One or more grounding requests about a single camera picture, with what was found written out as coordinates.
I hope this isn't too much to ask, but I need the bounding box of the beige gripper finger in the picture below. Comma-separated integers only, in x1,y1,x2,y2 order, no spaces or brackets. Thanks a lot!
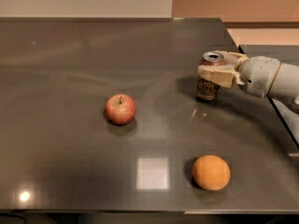
218,50,249,69
198,64,245,88

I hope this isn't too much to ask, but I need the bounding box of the orange soda can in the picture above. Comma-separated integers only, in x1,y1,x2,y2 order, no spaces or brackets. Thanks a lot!
196,51,224,101

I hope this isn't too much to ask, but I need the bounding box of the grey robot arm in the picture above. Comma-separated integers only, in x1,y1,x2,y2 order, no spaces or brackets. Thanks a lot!
198,50,299,114

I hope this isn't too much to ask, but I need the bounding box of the orange fruit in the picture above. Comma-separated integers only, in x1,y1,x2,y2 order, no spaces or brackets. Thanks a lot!
192,155,231,190

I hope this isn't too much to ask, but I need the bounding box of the red apple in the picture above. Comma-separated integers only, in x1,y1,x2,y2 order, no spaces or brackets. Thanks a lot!
105,94,136,125

